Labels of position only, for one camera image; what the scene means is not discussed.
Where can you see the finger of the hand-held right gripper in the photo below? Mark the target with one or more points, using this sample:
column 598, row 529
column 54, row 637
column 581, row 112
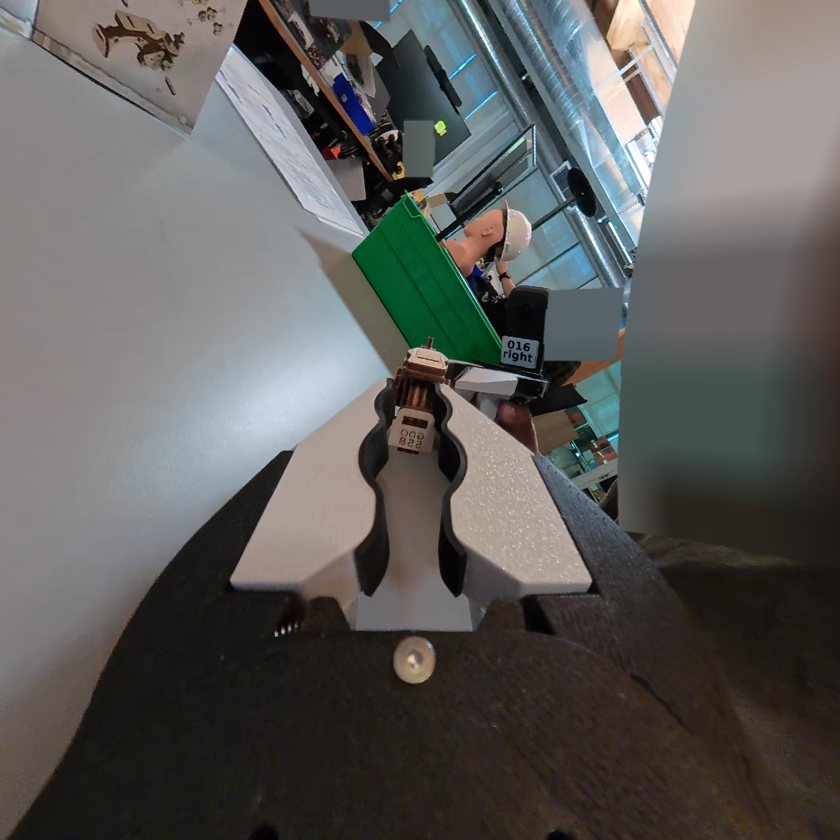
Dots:
column 489, row 380

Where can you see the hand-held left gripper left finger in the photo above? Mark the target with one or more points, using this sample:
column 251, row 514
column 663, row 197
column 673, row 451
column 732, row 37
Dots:
column 308, row 518

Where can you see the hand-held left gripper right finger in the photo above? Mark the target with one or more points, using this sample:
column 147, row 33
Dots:
column 518, row 518

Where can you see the wooden puzzle model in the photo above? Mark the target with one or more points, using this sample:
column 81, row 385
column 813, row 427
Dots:
column 415, row 387

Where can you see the person's right hand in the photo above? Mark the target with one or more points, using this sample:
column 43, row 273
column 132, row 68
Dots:
column 515, row 426

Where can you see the white hard hat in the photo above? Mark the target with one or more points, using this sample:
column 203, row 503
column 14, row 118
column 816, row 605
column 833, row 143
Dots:
column 517, row 229

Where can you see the mannequin head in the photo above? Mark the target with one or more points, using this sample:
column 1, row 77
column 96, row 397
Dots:
column 476, row 239

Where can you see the green plastic crate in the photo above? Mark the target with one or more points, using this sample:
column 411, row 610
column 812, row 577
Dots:
column 426, row 289

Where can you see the black round stand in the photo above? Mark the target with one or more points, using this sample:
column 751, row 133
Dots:
column 583, row 190

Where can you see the black monitor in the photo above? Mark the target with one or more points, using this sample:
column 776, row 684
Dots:
column 420, row 85

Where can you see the blue box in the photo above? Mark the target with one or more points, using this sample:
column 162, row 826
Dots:
column 351, row 98

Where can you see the person's dark clothing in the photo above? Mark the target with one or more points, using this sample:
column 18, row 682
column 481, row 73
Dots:
column 754, row 689

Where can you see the printed paper sheet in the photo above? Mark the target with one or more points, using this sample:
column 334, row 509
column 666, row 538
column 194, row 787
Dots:
column 289, row 144

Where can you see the wooden table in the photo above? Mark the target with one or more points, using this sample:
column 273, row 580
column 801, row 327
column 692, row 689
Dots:
column 328, row 85

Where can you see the silver ventilation duct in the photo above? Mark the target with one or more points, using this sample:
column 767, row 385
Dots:
column 558, row 111

